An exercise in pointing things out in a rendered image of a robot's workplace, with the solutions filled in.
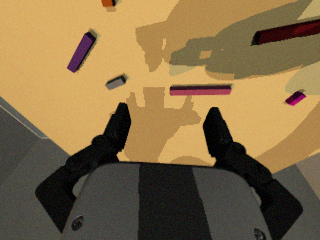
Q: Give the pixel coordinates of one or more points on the orange-brown rectangular block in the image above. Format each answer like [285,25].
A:
[108,3]

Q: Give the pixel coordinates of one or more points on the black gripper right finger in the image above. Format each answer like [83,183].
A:
[279,207]

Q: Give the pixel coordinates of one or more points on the grey rod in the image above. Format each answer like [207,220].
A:
[114,83]

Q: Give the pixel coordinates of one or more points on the purple rod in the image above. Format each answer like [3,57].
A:
[82,50]

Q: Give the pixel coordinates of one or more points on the dark red rod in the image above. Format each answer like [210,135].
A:
[288,31]

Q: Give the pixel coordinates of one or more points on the magenta rod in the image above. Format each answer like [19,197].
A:
[295,98]

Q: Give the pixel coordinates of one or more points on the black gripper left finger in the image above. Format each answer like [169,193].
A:
[55,193]

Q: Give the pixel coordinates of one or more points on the pink rod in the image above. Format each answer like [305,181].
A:
[200,90]

